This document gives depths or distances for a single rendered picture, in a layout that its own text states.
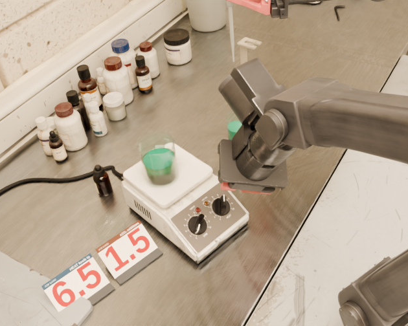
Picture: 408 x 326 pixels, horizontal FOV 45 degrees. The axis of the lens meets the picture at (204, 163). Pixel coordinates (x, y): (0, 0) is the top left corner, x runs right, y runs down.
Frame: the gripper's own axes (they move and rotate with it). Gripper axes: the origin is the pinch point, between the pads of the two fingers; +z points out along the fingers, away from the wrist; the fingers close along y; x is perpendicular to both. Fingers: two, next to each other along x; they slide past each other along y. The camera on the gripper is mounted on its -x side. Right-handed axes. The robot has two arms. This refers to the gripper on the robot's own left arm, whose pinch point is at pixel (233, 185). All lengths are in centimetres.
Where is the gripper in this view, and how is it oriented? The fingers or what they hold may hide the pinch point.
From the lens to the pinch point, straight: 80.0
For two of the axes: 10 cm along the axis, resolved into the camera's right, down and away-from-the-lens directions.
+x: 0.0, 9.1, -4.1
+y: -9.6, -1.1, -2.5
